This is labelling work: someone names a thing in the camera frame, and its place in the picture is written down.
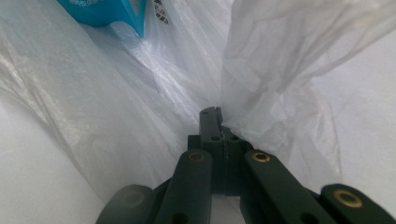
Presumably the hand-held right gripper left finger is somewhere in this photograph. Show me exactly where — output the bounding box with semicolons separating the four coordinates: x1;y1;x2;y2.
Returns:
187;106;226;196

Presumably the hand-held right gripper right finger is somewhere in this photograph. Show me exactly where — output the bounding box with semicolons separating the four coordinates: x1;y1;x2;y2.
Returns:
221;125;254;197

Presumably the translucent white plastic bag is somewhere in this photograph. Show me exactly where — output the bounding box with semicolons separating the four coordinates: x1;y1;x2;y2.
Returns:
0;0;396;206

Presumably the blue printed package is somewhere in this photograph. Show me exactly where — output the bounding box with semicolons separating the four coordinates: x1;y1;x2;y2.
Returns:
56;0;148;39

